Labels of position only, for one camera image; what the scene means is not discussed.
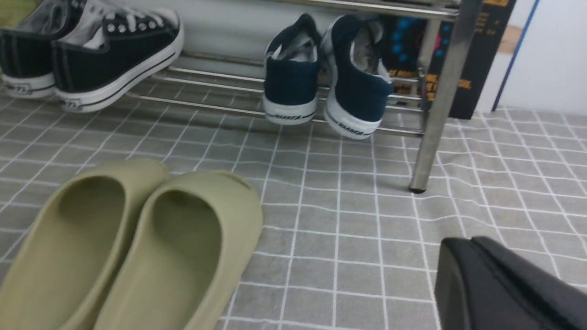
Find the black canvas sneaker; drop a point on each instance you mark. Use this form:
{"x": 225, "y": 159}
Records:
{"x": 113, "y": 47}
{"x": 26, "y": 49}

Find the silver metal shoe rack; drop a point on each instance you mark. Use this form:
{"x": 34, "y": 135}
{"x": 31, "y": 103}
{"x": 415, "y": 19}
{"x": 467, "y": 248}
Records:
{"x": 463, "y": 13}

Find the right olive green slipper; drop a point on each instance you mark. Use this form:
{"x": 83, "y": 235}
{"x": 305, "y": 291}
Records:
{"x": 196, "y": 234}

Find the right black canvas sneaker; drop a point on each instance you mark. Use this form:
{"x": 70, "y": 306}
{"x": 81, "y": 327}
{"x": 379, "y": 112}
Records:
{"x": 113, "y": 47}

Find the black image processing book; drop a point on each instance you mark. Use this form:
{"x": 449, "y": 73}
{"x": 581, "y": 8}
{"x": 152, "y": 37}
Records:
{"x": 402, "y": 43}

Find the grey checkered tablecloth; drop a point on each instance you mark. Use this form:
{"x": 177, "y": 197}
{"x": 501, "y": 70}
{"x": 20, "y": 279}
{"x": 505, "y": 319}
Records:
{"x": 345, "y": 245}

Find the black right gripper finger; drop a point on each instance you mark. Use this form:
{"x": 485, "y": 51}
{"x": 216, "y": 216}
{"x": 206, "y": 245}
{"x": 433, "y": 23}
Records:
{"x": 482, "y": 285}

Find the left olive green slipper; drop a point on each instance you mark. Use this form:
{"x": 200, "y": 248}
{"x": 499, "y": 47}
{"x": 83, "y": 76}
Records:
{"x": 66, "y": 266}

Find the left black canvas sneaker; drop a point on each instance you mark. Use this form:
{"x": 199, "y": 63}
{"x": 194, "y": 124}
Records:
{"x": 26, "y": 49}

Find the olive green slipper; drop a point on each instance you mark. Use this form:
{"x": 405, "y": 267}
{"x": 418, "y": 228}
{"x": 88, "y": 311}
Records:
{"x": 66, "y": 266}
{"x": 196, "y": 234}

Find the blue and yellow book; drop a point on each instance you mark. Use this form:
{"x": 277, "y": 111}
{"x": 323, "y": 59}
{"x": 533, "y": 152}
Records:
{"x": 12, "y": 12}

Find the navy slip-on shoe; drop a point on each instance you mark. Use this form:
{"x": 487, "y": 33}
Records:
{"x": 360, "y": 85}
{"x": 292, "y": 64}

